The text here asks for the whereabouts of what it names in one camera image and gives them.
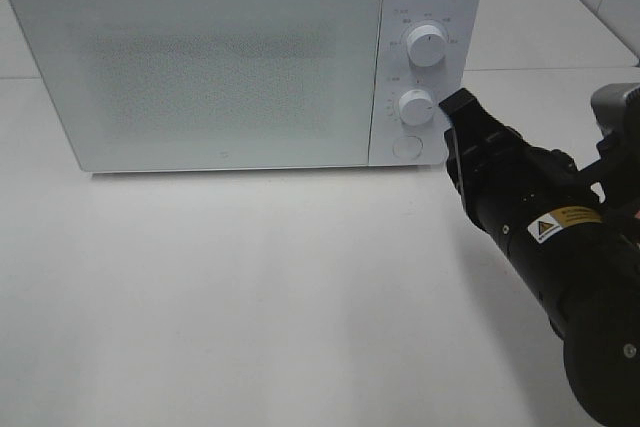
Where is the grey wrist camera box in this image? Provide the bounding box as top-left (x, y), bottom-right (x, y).
top-left (590, 83), bottom-right (639, 150)

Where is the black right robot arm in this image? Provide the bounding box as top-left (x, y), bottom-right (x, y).
top-left (440, 83), bottom-right (639, 426)

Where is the white microwave knob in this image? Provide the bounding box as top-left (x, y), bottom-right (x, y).
top-left (405, 22), bottom-right (448, 68)
top-left (398, 89), bottom-right (435, 127)

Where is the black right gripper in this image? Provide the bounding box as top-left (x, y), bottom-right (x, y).
top-left (439, 88), bottom-right (608, 267)

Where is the round white door button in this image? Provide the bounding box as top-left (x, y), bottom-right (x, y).
top-left (392, 136), bottom-right (423, 161)

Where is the white microwave door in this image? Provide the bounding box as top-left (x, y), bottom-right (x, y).
top-left (10, 0), bottom-right (380, 173)

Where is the lower white microwave knob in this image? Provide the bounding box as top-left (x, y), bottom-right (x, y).
top-left (398, 89), bottom-right (435, 127)

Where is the upper white microwave knob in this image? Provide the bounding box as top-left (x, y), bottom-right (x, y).
top-left (405, 22), bottom-right (448, 68)

